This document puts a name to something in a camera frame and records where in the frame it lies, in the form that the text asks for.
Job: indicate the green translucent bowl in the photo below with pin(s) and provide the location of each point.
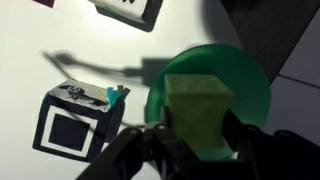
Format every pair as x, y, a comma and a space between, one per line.
246, 76

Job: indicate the yellow-green block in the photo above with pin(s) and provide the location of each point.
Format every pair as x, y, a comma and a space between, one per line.
196, 106

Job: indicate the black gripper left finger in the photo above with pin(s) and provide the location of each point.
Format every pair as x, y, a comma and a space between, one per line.
166, 118

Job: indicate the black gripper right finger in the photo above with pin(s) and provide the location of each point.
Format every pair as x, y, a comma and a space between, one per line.
235, 128

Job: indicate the zebra print cube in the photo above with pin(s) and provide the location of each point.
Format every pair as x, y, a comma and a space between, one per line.
133, 10

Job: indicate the black cube with white square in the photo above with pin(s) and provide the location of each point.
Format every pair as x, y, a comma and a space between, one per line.
71, 130

